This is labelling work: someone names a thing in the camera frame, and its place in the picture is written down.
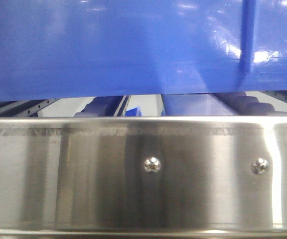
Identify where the blue plastic bin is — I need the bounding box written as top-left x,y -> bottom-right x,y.
0,0 -> 287,102

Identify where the left panel screw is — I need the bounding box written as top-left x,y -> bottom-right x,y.
143,157 -> 161,173

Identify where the small blue plastic piece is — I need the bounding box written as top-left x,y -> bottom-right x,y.
125,107 -> 142,117

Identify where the right panel screw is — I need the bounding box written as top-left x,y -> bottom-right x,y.
251,158 -> 269,175

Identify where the stainless steel conveyor side panel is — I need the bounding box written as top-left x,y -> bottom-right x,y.
0,117 -> 287,239

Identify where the left black perforated rail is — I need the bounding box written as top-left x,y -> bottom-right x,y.
0,99 -> 58,118

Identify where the panel screw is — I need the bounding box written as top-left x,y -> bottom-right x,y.
251,158 -> 269,175
143,157 -> 161,173

